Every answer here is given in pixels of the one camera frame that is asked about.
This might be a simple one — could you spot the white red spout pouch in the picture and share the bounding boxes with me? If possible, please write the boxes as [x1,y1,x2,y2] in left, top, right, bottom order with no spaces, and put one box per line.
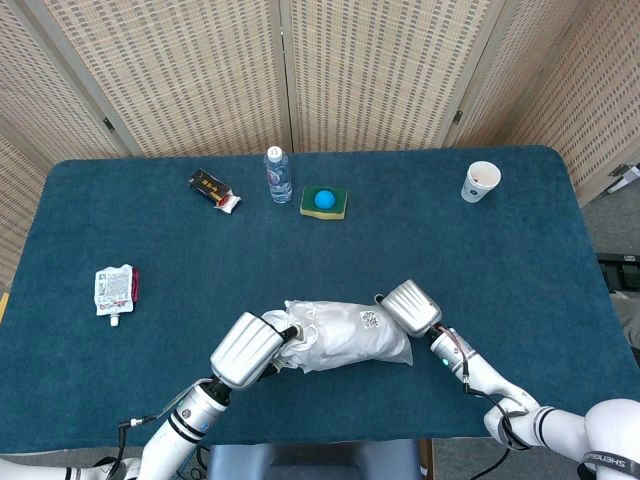
[93,263,141,328]

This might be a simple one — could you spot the grey beige fabric bundle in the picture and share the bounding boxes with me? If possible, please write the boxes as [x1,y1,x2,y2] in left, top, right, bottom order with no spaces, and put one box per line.
[609,289,640,347]

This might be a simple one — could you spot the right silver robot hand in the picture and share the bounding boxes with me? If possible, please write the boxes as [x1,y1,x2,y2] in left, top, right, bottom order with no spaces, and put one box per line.
[374,279,443,338]

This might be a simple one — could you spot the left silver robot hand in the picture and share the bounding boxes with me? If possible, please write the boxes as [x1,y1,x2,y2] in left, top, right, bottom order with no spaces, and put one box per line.
[209,311,305,391]

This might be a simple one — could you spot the woven folding screen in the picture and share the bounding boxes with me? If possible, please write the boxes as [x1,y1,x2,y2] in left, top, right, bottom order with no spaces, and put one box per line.
[0,0,640,296]

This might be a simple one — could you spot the black equipment bar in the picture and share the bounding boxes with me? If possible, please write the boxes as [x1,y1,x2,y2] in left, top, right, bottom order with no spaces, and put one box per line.
[596,252,640,292]

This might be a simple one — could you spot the translucent white plastic bag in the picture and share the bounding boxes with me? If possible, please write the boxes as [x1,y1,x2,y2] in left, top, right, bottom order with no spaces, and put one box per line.
[259,298,414,374]

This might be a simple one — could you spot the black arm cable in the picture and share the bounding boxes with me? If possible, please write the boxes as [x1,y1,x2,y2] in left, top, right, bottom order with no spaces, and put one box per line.
[461,357,532,450]
[105,414,159,479]

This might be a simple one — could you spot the white garment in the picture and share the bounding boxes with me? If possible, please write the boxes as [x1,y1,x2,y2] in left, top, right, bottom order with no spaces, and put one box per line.
[260,299,411,374]

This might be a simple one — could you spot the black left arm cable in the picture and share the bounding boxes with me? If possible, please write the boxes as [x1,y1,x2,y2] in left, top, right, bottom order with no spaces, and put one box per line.
[105,414,159,479]

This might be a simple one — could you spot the blue felt tablecloth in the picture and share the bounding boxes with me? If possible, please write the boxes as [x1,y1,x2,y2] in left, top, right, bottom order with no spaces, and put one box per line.
[0,144,609,451]

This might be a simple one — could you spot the green yellow sponge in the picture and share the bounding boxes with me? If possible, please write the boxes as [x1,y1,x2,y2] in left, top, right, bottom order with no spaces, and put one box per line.
[299,184,349,221]

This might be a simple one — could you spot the black snack packet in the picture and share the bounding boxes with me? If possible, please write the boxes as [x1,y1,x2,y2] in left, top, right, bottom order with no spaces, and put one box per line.
[187,168,242,216]

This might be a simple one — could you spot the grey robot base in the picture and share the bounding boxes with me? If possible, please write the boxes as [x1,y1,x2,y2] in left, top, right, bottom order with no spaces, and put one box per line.
[205,439,422,480]

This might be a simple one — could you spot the silver metal bracket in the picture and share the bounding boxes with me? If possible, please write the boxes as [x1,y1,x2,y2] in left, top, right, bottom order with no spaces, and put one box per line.
[606,163,640,194]

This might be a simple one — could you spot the white floral paper cup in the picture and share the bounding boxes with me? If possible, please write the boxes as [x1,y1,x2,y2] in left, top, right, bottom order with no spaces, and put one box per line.
[460,160,503,204]

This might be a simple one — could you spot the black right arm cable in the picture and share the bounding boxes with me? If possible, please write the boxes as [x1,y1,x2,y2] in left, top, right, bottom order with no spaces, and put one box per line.
[461,357,532,450]

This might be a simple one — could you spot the clear plastic water bottle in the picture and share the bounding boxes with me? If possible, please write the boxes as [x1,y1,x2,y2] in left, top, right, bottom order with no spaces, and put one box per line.
[263,145,294,205]

